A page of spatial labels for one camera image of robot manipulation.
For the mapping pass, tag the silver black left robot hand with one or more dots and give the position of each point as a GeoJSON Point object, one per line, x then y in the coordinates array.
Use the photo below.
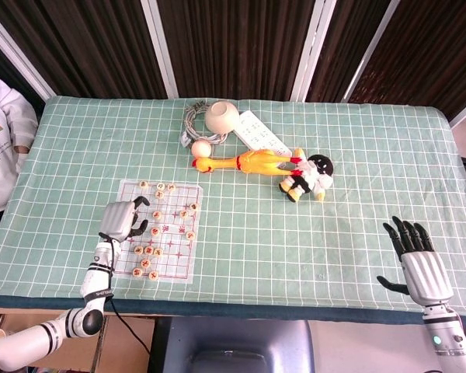
{"type": "Point", "coordinates": [116, 219]}

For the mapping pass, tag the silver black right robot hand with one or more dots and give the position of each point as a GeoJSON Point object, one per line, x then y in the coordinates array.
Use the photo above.
{"type": "Point", "coordinates": [427, 276]}

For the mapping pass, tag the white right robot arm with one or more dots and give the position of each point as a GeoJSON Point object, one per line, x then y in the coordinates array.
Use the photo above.
{"type": "Point", "coordinates": [446, 338]}

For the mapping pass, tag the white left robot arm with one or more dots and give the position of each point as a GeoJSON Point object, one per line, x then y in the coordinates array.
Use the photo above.
{"type": "Point", "coordinates": [95, 279]}

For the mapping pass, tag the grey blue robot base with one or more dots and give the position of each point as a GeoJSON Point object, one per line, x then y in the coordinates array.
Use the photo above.
{"type": "Point", "coordinates": [233, 346]}

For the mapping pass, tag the round wooden chess piece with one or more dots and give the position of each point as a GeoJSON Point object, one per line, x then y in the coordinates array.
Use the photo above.
{"type": "Point", "coordinates": [190, 235]}
{"type": "Point", "coordinates": [143, 184]}
{"type": "Point", "coordinates": [148, 250]}
{"type": "Point", "coordinates": [153, 275]}
{"type": "Point", "coordinates": [159, 194]}
{"type": "Point", "coordinates": [184, 213]}
{"type": "Point", "coordinates": [193, 207]}
{"type": "Point", "coordinates": [160, 186]}
{"type": "Point", "coordinates": [158, 252]}
{"type": "Point", "coordinates": [171, 187]}
{"type": "Point", "coordinates": [157, 214]}
{"type": "Point", "coordinates": [137, 272]}
{"type": "Point", "coordinates": [145, 263]}
{"type": "Point", "coordinates": [155, 231]}
{"type": "Point", "coordinates": [138, 249]}

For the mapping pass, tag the paper Chinese chess board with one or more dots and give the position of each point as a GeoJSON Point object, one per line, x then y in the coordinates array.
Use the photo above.
{"type": "Point", "coordinates": [174, 248]}

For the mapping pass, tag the cream small ball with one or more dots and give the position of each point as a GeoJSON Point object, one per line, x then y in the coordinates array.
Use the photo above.
{"type": "Point", "coordinates": [201, 149]}

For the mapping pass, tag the brown cardboard box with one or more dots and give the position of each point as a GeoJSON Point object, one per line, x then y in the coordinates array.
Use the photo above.
{"type": "Point", "coordinates": [116, 342]}

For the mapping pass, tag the person in white sweatshirt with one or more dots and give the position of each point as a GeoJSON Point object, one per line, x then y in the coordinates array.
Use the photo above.
{"type": "Point", "coordinates": [0, 155]}

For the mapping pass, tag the green checked tablecloth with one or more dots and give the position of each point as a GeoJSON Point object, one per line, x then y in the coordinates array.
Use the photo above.
{"type": "Point", "coordinates": [256, 241]}

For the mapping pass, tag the cream ceramic bowl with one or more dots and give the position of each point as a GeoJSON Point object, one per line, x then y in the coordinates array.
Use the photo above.
{"type": "Point", "coordinates": [222, 116]}

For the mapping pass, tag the yellow rubber chicken toy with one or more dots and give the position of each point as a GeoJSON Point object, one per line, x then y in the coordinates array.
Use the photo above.
{"type": "Point", "coordinates": [256, 161]}

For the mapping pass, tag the black white plush doll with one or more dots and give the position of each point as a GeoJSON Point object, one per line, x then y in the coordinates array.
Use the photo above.
{"type": "Point", "coordinates": [310, 176]}

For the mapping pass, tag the white power strip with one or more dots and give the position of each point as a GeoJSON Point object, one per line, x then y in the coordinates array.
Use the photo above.
{"type": "Point", "coordinates": [260, 134]}

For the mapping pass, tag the dark partition panel white frame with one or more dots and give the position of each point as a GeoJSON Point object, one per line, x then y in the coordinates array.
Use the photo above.
{"type": "Point", "coordinates": [81, 46]}
{"type": "Point", "coordinates": [345, 50]}
{"type": "Point", "coordinates": [237, 46]}
{"type": "Point", "coordinates": [427, 54]}

